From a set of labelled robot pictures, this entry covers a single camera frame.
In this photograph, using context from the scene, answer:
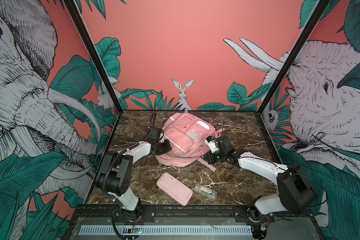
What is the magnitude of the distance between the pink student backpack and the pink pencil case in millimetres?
86

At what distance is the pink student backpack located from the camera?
0.90 metres

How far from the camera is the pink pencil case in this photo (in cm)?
78
